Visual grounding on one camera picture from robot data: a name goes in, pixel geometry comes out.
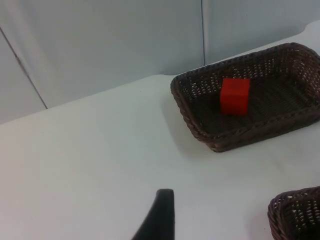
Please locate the dark brown wicker basket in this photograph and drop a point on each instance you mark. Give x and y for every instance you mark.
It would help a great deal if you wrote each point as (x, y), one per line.
(300, 215)
(275, 112)

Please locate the red cube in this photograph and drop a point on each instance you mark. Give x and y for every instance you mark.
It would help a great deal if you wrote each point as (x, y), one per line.
(235, 97)

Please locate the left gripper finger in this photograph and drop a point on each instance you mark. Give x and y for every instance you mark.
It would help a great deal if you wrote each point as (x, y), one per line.
(160, 220)

